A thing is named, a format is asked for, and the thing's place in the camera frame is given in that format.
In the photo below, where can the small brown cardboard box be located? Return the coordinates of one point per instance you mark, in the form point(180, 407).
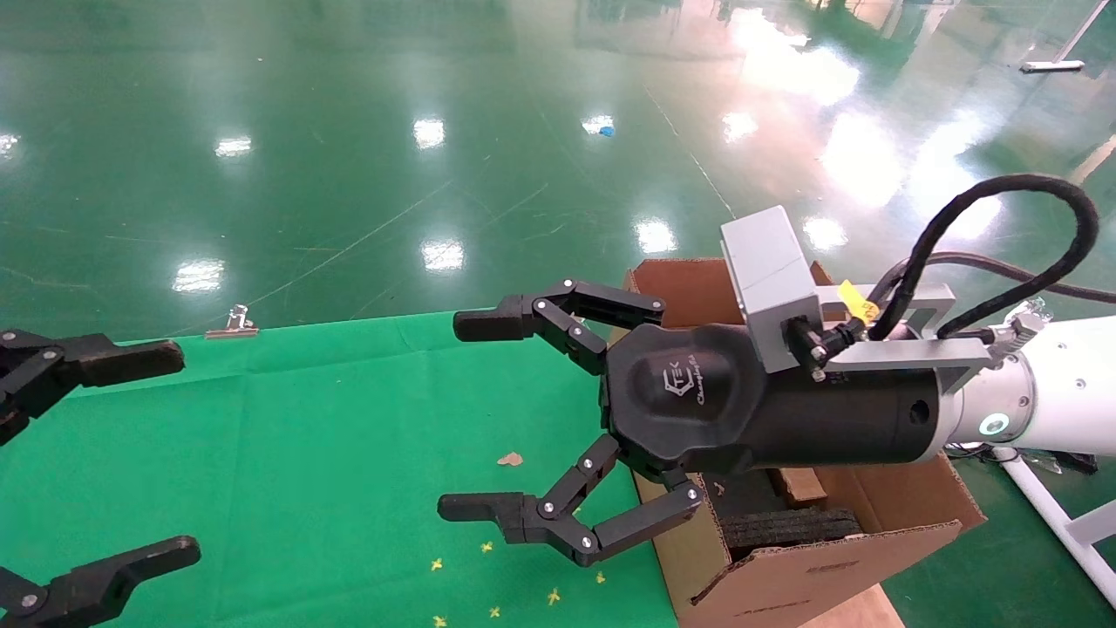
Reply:
point(798, 487)

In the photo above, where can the green table cloth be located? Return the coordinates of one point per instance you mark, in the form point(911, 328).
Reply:
point(305, 453)

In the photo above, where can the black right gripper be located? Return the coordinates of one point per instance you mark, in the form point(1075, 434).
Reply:
point(697, 419)

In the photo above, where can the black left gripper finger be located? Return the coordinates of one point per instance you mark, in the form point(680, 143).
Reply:
point(96, 583)
point(105, 359)

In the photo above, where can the white metal frame pole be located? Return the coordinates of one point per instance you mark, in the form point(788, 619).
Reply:
point(1059, 523)

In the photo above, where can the small brown cardboard scrap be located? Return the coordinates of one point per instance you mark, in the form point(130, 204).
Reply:
point(511, 459)

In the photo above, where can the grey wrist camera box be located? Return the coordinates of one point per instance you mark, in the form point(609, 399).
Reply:
point(767, 270)

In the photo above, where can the silver metal binder clip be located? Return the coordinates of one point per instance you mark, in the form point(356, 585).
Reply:
point(234, 324)

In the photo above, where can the black foam carton insert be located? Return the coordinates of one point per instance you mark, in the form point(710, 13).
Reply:
point(789, 529)

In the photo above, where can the grey metal camera bracket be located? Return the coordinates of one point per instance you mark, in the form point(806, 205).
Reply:
point(898, 353)

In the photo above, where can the crumpled clear plastic wrapper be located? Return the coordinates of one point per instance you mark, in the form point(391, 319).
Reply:
point(1036, 305)

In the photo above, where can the large open cardboard carton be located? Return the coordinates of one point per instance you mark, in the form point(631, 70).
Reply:
point(785, 586)

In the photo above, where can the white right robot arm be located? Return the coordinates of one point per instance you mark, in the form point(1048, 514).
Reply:
point(1072, 384)

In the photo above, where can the white flat floor bar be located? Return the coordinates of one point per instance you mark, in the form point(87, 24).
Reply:
point(1052, 66)

